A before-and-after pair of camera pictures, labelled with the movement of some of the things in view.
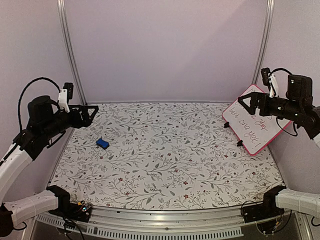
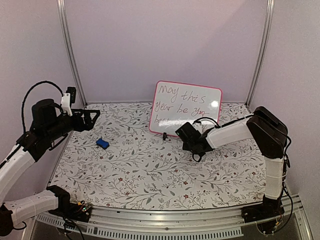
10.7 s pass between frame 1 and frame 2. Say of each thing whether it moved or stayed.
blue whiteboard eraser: stayed
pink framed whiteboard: moved
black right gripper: moved
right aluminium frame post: stayed
